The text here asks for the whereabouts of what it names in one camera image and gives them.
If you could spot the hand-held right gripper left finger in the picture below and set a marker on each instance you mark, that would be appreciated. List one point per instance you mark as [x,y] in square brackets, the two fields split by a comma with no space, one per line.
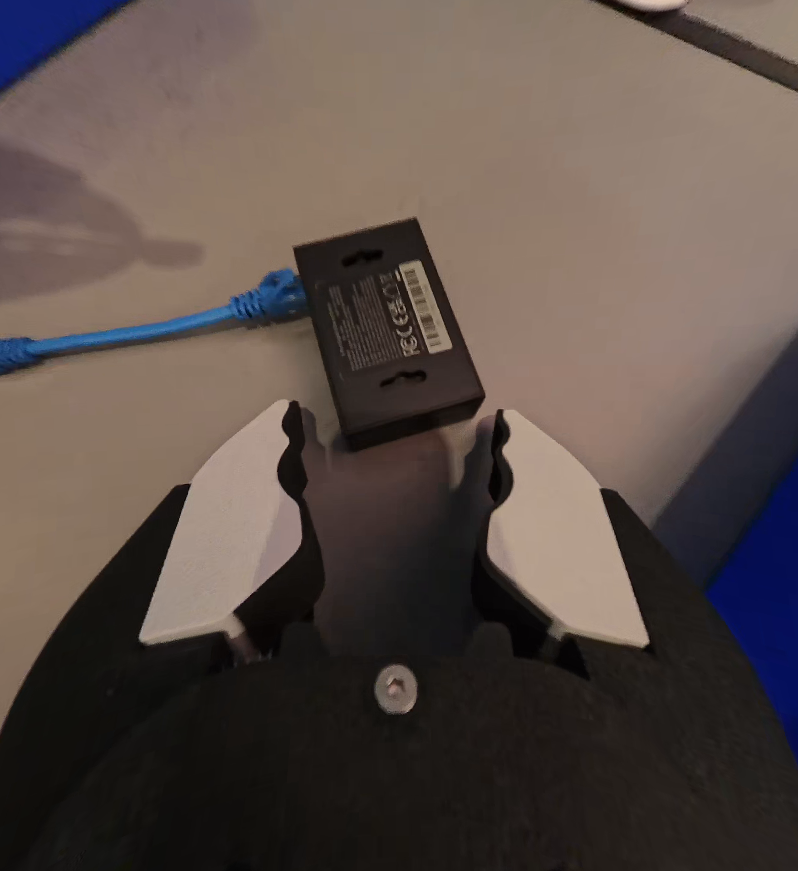
[222,545]

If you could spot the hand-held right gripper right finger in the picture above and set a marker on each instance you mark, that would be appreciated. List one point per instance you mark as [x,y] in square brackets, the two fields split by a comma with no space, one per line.
[569,545]

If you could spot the blue plastic bin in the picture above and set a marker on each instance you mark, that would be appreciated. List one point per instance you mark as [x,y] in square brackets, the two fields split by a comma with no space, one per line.
[18,41]
[780,585]

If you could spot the black network switch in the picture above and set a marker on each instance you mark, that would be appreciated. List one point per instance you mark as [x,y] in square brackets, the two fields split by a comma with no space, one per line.
[385,334]

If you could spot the dark rectangular table panel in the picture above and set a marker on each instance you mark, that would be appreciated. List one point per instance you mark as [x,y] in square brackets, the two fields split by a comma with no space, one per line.
[739,41]

